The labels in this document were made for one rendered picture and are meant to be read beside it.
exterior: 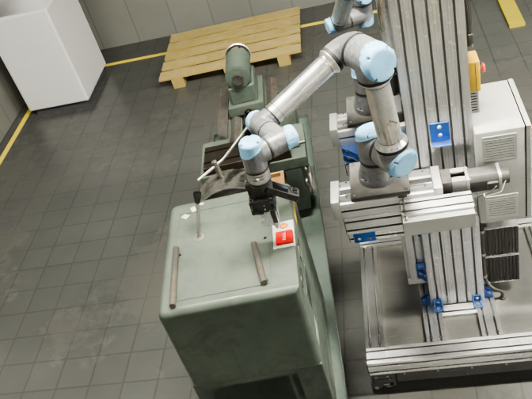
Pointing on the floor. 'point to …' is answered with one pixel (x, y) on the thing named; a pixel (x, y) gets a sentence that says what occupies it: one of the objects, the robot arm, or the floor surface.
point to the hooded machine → (50, 53)
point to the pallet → (182, 67)
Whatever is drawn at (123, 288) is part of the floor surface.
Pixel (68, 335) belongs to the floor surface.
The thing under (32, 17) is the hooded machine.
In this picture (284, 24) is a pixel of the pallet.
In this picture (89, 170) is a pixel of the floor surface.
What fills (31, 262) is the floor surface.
